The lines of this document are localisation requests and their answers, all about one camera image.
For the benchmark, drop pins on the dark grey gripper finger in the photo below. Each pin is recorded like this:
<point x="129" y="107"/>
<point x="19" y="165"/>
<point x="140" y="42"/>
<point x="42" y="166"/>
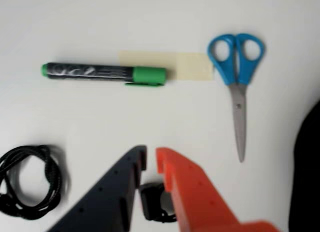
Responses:
<point x="100" y="197"/>

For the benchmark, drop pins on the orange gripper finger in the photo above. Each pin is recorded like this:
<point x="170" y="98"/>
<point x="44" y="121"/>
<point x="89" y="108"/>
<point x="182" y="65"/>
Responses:
<point x="197" y="199"/>

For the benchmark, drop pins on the green marker with black barrel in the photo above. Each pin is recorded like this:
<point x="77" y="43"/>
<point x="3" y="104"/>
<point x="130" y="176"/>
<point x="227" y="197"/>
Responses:
<point x="100" y="71"/>

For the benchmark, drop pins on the black fabric bag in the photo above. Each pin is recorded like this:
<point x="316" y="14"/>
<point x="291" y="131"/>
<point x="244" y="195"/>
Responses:
<point x="310" y="167"/>

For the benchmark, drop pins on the long beige masking tape strip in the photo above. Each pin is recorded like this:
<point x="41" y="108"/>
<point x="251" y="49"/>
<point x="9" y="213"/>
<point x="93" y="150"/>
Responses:
<point x="192" y="66"/>

